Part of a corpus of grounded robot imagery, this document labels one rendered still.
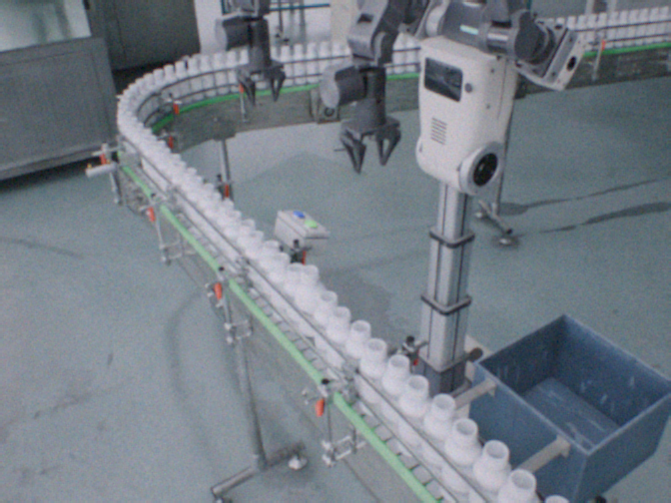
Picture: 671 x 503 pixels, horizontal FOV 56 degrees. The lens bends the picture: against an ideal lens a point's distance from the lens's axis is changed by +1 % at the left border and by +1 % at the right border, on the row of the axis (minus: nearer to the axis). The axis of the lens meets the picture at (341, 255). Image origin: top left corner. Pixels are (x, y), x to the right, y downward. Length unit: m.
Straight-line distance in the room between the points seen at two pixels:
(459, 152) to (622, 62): 2.10
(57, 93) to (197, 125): 1.76
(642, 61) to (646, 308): 1.29
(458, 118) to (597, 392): 0.77
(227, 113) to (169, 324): 1.04
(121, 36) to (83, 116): 2.09
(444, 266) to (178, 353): 1.47
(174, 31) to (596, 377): 5.66
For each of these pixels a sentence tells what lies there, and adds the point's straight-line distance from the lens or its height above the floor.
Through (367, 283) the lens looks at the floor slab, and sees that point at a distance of 3.29.
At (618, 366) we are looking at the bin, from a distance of 1.65.
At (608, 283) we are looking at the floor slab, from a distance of 3.53.
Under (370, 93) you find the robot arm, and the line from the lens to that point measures 1.20.
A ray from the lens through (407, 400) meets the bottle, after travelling 1.14.
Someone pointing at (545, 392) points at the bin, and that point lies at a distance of 1.77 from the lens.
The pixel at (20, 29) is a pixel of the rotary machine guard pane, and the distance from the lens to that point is 4.40.
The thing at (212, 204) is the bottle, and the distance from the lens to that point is 1.70.
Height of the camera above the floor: 1.96
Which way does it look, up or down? 34 degrees down
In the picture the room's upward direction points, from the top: 1 degrees counter-clockwise
